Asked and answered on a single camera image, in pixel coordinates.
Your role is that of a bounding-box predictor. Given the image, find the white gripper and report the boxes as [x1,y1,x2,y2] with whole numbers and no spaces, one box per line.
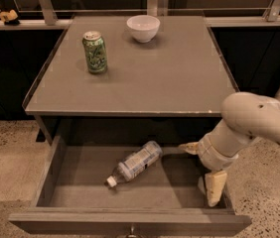
[179,134,238,207]

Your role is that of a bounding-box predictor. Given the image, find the blue plastic water bottle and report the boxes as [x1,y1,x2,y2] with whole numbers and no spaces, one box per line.
[106,141,163,187]

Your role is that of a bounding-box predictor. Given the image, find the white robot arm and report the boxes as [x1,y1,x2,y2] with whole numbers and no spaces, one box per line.
[180,88,280,207]

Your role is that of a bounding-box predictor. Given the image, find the grey cabinet with counter top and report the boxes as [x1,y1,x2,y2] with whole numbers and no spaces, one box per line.
[22,15,248,151]

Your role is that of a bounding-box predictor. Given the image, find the metal drawer knob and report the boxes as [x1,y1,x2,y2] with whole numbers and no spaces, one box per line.
[125,226,140,238]

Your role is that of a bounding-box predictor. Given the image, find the white ceramic bowl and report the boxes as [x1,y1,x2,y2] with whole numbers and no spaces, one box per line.
[126,15,160,43]

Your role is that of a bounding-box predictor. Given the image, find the green soda can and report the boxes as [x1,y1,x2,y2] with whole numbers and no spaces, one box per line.
[82,31,107,74]

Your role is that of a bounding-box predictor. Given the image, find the yellow object on ledge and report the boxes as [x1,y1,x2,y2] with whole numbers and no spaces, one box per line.
[0,10,20,25]

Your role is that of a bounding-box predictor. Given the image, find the metal railing frame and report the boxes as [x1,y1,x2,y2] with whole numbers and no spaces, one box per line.
[0,0,280,32]

